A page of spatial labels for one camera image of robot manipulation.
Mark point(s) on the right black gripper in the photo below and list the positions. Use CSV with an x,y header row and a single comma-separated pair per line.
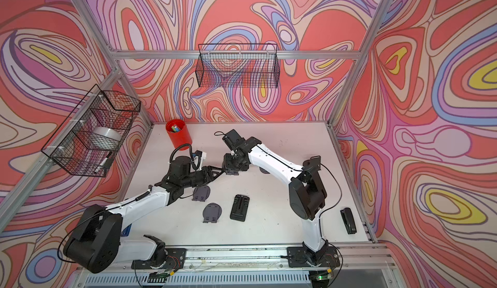
x,y
228,164

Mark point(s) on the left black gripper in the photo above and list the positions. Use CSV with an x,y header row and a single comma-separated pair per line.
x,y
207,173

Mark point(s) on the grey phone stand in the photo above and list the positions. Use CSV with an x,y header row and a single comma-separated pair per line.
x,y
211,213
201,193
265,170

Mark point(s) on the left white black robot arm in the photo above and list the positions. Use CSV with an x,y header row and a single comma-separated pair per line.
x,y
96,241

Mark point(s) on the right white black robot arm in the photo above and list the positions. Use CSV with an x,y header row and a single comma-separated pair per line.
x,y
307,193

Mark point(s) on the black rectangular phone stand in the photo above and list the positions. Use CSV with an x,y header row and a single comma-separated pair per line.
x,y
240,208

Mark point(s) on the red cylindrical pen cup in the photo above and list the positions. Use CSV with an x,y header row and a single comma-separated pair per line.
x,y
178,134

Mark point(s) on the blue stapler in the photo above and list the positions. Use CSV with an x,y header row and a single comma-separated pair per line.
x,y
126,231

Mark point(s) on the white marker in basket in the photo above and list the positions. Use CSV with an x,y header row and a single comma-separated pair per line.
x,y
103,167

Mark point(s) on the black stapler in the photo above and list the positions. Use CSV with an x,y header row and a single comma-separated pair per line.
x,y
348,220

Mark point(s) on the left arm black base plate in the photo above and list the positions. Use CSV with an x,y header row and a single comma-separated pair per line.
x,y
169,259

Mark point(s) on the rear black wire basket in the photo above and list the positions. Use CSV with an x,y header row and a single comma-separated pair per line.
x,y
238,65

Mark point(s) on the black wire basket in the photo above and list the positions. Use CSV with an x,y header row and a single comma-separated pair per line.
x,y
91,140
238,65

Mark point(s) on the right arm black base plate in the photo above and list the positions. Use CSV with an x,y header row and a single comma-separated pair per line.
x,y
301,256

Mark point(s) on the left black wire basket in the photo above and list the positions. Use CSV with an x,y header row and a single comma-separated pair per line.
x,y
91,140

